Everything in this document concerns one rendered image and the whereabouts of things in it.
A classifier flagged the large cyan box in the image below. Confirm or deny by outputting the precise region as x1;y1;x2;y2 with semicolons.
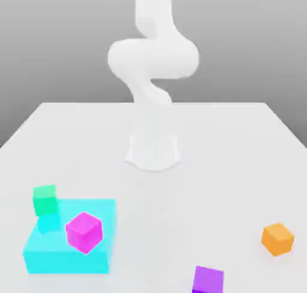
22;198;118;275

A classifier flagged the small cyan cube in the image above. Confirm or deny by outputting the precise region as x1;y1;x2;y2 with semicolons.
36;213;61;235

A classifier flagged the small purple cube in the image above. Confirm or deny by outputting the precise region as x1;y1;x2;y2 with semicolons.
191;265;225;293

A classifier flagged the small green cube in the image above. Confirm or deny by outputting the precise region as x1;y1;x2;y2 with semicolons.
32;184;59;218

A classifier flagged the small orange cube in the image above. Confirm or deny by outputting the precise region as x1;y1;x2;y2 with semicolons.
261;222;295;257

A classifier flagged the small magenta cube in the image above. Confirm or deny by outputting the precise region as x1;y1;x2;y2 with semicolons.
65;211;104;255

